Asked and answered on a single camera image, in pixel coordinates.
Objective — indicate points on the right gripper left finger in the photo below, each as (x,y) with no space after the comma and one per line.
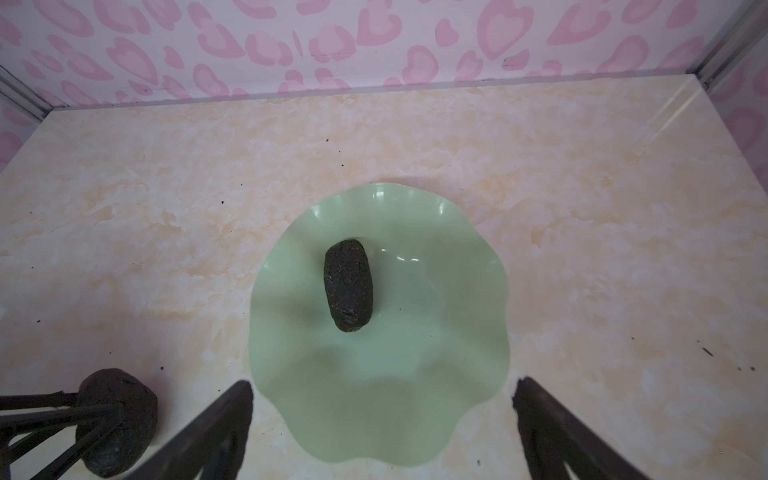
(212,446)

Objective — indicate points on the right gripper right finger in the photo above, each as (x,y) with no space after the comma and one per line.
(557,444)

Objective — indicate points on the dark avocado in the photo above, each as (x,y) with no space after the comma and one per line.
(132,419)
(348,285)

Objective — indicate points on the green scalloped fruit bowl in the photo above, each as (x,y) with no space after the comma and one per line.
(435,347)

